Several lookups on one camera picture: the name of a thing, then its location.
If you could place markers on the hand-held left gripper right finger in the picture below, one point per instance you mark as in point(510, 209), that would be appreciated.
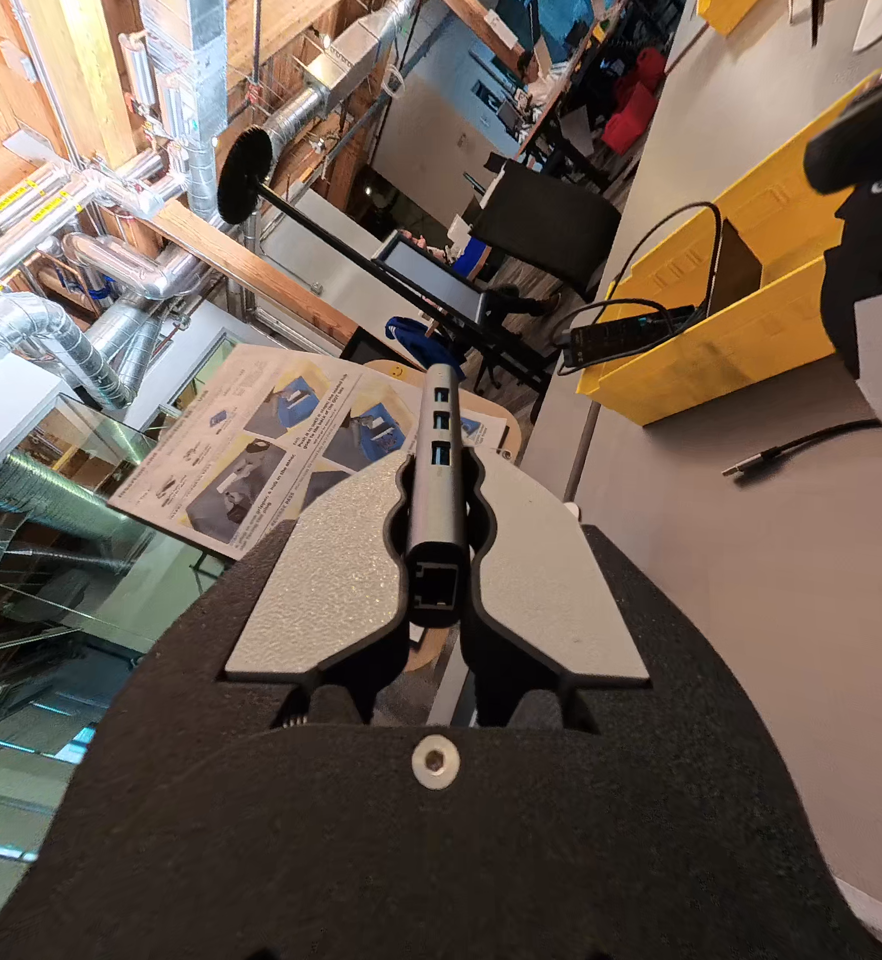
point(553, 600)

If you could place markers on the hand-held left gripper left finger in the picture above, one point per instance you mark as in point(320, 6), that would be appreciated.
point(321, 600)

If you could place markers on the slim grey usb hub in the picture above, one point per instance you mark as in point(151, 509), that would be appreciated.
point(438, 510)

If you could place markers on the yellow plastic bin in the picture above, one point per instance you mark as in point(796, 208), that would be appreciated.
point(741, 330)
point(729, 12)

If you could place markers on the black 7-port USB hub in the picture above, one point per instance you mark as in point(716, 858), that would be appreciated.
point(666, 218)

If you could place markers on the instruction poster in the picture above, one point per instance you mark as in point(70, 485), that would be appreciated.
point(246, 450)

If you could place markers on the large glass window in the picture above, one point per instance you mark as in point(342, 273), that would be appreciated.
point(51, 630)

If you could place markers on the blue bag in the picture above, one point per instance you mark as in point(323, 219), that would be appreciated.
point(419, 342)

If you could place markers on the black monitor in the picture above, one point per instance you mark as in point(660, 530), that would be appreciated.
point(546, 225)
point(426, 278)

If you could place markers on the black disc on pole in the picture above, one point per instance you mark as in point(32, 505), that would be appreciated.
point(243, 173)

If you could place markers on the silver ventilation duct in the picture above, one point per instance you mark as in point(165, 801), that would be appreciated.
point(51, 300)

